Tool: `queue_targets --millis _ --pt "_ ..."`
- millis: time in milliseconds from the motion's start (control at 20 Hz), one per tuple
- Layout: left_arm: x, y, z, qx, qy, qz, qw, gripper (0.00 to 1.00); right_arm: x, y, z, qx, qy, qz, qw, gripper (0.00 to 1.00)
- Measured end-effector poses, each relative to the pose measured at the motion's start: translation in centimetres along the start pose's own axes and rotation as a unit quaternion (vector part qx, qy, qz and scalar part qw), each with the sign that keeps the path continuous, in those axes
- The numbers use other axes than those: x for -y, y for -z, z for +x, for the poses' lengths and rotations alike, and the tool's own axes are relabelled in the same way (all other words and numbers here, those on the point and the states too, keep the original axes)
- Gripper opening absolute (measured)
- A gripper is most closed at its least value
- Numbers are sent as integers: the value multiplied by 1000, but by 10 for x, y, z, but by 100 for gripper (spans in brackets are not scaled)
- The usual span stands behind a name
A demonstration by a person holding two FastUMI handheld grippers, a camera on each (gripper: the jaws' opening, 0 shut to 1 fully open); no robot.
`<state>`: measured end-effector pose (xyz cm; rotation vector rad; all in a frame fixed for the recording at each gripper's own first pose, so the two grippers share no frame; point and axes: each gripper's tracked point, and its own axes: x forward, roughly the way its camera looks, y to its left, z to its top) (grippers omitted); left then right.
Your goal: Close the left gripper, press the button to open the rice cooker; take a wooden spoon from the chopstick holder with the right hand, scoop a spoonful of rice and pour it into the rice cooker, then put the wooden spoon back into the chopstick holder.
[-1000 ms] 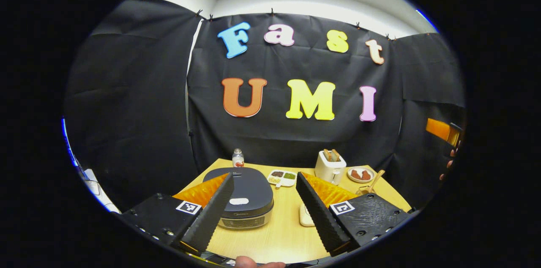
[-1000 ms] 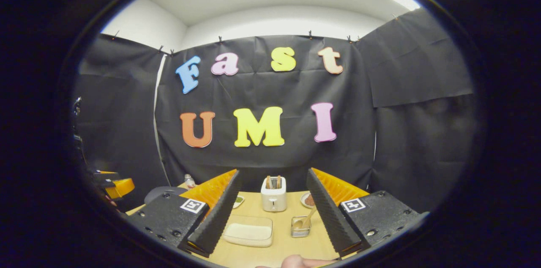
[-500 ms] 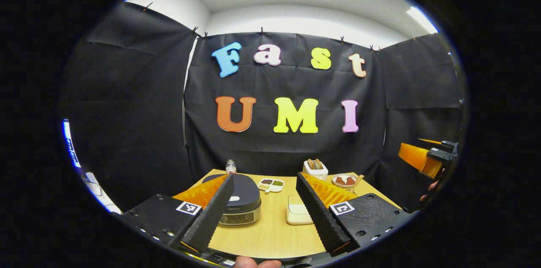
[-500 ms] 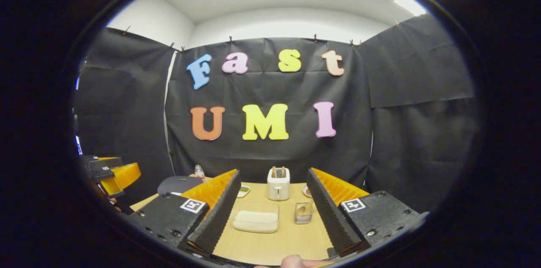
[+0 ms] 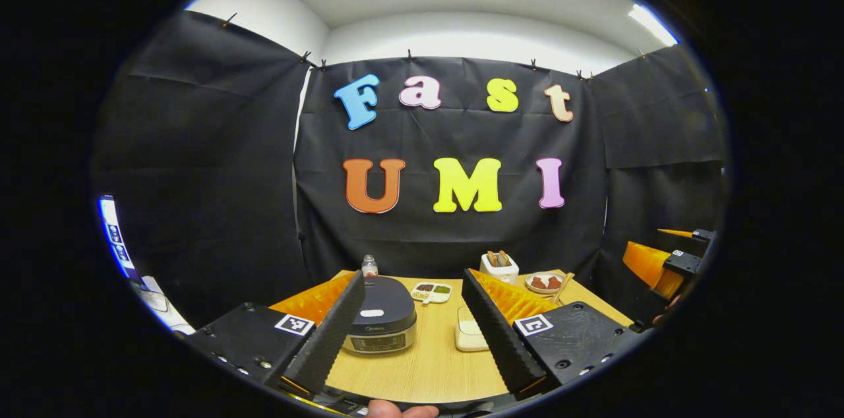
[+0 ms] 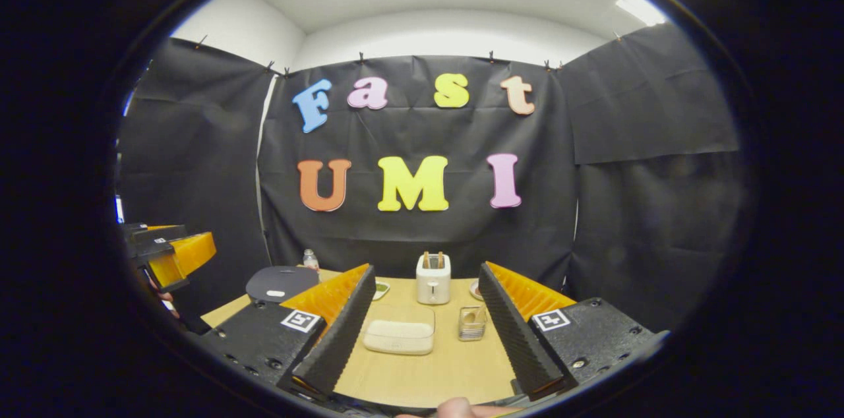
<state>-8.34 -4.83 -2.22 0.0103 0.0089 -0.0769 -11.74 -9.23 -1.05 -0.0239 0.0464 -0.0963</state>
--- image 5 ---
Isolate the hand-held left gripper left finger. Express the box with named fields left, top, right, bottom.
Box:
left=175, top=270, right=367, bottom=399

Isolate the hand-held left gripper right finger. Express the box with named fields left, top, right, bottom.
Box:
left=460, top=268, right=653, bottom=402

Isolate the dark grey rice cooker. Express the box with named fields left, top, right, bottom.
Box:
left=341, top=275, right=418, bottom=356

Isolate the wooden spoon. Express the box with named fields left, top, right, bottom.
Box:
left=553, top=272, right=576, bottom=305

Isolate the clear plastic rice box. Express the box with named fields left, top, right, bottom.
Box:
left=454, top=305, right=491, bottom=353

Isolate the white toaster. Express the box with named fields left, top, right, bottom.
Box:
left=479, top=250, right=520, bottom=285

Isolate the round white plate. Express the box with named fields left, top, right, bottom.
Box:
left=525, top=272, right=564, bottom=295

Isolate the white divided bean dish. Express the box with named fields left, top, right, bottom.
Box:
left=410, top=282, right=453, bottom=305

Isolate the black backdrop cloth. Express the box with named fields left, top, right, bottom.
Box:
left=92, top=9, right=729, bottom=326

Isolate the ceiling light strip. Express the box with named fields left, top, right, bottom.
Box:
left=628, top=4, right=680, bottom=47

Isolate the lit computer monitor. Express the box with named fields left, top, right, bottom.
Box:
left=98, top=194, right=142, bottom=284

